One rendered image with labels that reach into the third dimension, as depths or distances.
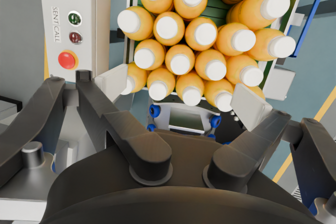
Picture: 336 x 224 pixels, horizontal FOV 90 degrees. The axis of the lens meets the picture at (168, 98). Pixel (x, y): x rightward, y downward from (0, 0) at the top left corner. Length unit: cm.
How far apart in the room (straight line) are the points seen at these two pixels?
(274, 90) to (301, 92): 116
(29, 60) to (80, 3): 162
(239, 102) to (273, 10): 22
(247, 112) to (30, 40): 188
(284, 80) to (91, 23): 62
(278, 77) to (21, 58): 197
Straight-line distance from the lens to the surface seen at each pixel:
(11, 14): 202
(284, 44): 39
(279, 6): 39
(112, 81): 16
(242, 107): 19
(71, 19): 40
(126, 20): 36
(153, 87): 36
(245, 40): 36
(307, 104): 194
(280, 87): 72
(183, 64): 35
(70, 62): 42
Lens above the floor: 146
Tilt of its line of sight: 69 degrees down
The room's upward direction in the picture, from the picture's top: 169 degrees counter-clockwise
